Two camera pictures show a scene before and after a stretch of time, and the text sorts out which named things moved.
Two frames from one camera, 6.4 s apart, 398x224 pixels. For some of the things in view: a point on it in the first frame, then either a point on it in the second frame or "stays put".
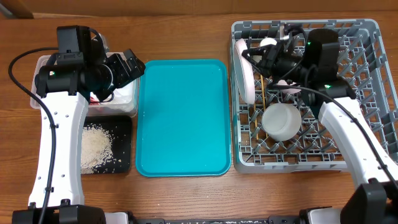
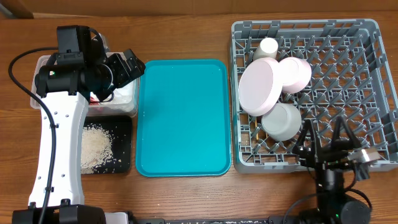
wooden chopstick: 256,124 stays put
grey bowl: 281,121 stays put
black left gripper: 125,73 stays put
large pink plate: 244,73 -> 260,86
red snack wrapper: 94,101 stays put
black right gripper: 270,53 -> 324,154
